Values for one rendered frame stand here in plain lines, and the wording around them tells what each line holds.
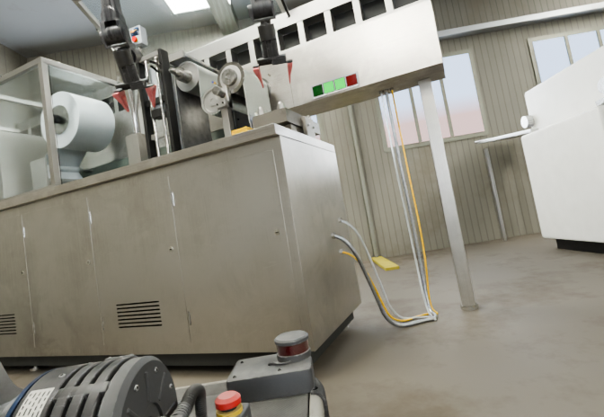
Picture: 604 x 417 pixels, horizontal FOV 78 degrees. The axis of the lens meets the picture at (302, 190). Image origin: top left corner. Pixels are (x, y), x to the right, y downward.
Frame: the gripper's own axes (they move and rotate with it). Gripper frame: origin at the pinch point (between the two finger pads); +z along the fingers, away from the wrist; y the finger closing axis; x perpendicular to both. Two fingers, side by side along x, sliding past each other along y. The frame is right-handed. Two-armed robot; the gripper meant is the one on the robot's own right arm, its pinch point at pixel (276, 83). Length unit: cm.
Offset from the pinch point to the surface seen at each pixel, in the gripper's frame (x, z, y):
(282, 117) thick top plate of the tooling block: -18.3, 16.9, 0.7
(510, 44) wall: -305, 48, -257
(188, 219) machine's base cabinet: 6, 45, 44
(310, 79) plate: -60, 10, -15
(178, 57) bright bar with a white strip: -57, -12, 47
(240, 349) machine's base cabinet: 36, 87, 30
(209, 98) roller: -43, 8, 34
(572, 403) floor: 81, 74, -60
